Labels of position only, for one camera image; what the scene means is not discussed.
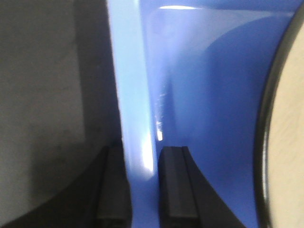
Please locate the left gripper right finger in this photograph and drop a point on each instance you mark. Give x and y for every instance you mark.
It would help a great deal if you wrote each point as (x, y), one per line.
(187, 200)

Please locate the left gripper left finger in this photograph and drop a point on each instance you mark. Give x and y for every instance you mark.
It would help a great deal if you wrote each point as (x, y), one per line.
(98, 198)

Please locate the beige plate with black rim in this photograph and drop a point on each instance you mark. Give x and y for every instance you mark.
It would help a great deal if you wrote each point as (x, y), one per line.
(279, 142)

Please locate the blue plastic tray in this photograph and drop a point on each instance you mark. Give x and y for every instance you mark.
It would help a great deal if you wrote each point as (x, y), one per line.
(192, 73)

